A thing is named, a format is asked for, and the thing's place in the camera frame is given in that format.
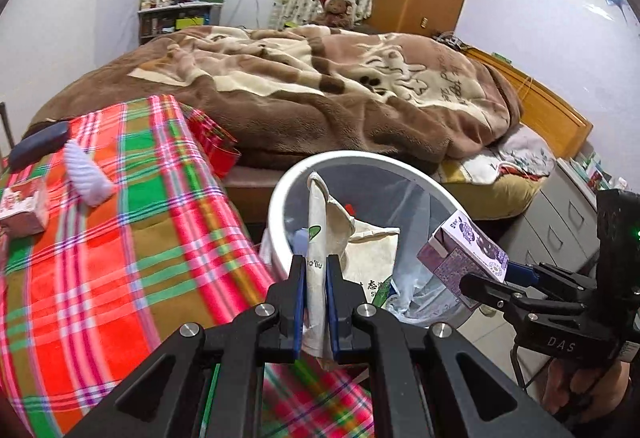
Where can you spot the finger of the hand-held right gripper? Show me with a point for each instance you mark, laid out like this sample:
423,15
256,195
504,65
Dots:
520,274
490,293

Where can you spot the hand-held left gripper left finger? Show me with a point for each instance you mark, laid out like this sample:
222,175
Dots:
300,308

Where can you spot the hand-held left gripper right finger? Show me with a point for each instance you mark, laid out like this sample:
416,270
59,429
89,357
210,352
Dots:
332,308

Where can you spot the purple drink carton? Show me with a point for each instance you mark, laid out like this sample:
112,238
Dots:
460,253

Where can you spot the white paper bag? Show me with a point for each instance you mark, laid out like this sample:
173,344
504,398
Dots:
360,258

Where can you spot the white round bin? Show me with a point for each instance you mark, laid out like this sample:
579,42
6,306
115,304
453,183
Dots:
280,198

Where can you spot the clear plastic bin liner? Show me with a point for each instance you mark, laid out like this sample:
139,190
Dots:
415,208

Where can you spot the red white drink carton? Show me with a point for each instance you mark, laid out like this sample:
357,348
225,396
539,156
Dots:
22,208

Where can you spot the person's right forearm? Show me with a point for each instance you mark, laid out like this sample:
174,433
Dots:
631,403

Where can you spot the person's right hand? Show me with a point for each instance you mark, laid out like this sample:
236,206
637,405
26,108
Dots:
607,388

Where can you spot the grey drawer cabinet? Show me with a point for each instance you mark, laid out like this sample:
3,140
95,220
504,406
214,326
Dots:
560,228

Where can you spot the yellow bed sheet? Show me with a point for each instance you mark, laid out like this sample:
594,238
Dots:
490,198

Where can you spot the floral white pillow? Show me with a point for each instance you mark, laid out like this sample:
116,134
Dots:
525,147

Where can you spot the colourful small boxes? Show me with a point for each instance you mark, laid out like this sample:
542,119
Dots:
595,170

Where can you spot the wooden bed headboard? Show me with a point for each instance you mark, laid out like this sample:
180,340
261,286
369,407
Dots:
550,112

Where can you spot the brown beige blanket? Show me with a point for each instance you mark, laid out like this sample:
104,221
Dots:
300,107

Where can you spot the plaid tablecloth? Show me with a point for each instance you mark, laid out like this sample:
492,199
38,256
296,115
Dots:
100,268

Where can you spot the teddy bear with red hat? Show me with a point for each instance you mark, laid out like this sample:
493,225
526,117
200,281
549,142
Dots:
337,10

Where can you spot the dark glasses case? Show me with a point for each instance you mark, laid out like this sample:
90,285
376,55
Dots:
40,142

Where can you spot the small shelf unit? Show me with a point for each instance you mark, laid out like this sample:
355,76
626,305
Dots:
165,22

